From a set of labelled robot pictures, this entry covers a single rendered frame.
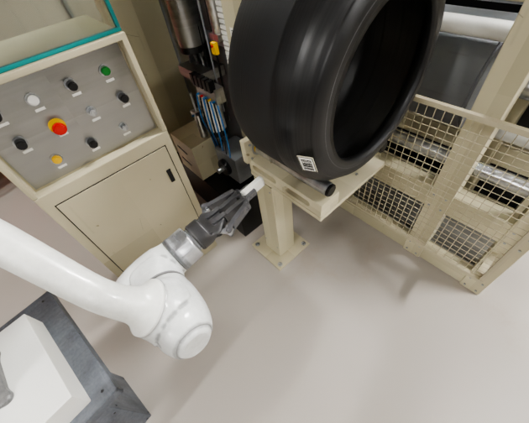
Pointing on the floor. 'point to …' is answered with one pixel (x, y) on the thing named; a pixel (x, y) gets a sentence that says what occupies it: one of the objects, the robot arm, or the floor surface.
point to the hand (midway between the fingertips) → (253, 188)
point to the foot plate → (283, 253)
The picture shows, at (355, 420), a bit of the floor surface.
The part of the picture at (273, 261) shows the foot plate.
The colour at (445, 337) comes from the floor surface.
